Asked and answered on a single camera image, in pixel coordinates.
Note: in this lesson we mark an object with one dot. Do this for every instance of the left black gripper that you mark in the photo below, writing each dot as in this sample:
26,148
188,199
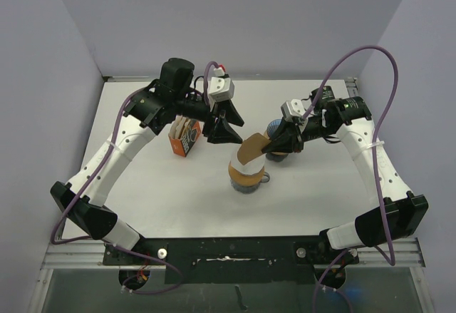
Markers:
221,131

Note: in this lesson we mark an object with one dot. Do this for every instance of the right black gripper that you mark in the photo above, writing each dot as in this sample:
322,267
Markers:
287,139

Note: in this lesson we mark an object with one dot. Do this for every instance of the blue plastic dripper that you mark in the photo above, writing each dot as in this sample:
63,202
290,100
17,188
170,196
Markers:
272,127

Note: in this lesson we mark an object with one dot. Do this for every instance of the grey plastic dripper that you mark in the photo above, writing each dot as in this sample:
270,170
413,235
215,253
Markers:
276,157

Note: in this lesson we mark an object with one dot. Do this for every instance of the brown paper coffee filter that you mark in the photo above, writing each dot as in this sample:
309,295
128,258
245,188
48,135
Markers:
251,148

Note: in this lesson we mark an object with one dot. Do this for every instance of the orange coffee filter box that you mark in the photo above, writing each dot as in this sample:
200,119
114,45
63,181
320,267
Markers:
184,133

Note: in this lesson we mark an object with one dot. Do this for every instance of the white paper coffee filter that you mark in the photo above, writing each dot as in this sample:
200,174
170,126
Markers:
251,168

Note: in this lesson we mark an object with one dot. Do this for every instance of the grey glass carafe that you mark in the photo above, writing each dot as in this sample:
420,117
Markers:
248,189

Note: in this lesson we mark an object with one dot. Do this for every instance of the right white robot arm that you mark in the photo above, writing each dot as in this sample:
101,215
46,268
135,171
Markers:
396,211

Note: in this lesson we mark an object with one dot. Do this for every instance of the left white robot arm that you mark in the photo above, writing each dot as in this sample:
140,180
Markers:
141,117

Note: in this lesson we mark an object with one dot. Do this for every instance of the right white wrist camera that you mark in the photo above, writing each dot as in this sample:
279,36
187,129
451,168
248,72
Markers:
292,110

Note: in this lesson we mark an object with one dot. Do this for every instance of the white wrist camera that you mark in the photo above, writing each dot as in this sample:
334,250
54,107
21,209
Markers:
292,110
221,87

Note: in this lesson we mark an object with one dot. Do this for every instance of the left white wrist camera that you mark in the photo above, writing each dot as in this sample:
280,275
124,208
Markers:
221,87

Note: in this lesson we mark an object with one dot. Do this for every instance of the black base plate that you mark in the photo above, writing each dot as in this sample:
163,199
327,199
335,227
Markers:
235,260

